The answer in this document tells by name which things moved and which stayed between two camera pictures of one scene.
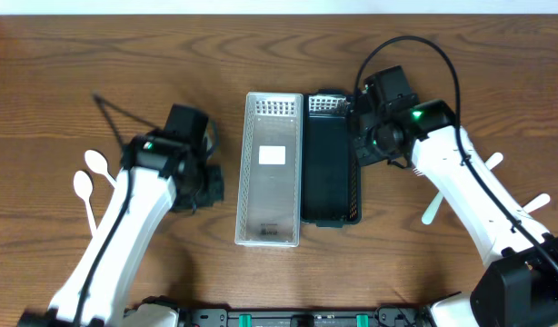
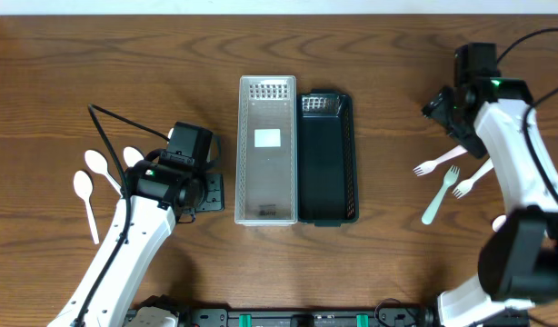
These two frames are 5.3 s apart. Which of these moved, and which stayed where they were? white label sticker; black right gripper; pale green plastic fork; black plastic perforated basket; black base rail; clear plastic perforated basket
Moved: black right gripper; white label sticker; clear plastic perforated basket
Stayed: black base rail; pale green plastic fork; black plastic perforated basket
